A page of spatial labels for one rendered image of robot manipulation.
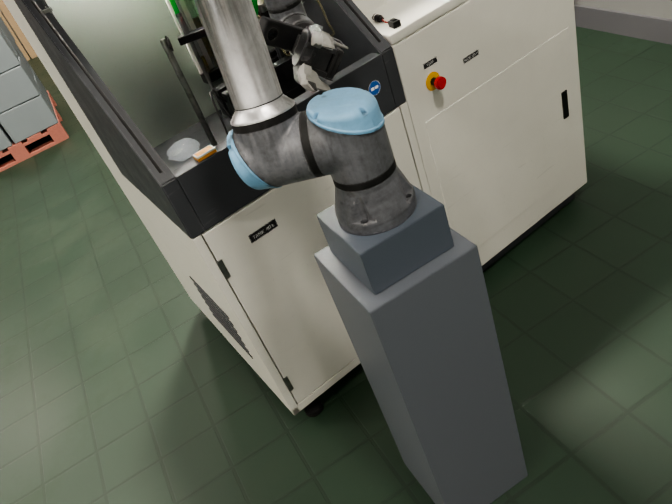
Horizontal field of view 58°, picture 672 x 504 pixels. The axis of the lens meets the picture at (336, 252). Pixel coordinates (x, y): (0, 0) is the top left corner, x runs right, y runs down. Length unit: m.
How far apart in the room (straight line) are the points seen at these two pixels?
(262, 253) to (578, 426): 0.97
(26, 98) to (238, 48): 4.29
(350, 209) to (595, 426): 1.04
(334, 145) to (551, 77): 1.27
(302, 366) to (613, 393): 0.89
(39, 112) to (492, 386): 4.42
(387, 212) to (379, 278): 0.12
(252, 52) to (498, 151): 1.20
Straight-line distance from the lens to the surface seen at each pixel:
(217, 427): 2.18
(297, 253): 1.67
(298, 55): 1.22
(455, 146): 1.92
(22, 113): 5.27
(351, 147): 1.01
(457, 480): 1.58
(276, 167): 1.04
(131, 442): 2.34
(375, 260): 1.07
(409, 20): 1.74
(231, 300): 1.63
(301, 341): 1.82
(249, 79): 1.02
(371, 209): 1.06
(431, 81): 1.78
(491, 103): 1.98
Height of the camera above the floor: 1.54
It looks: 36 degrees down
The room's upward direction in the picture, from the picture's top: 22 degrees counter-clockwise
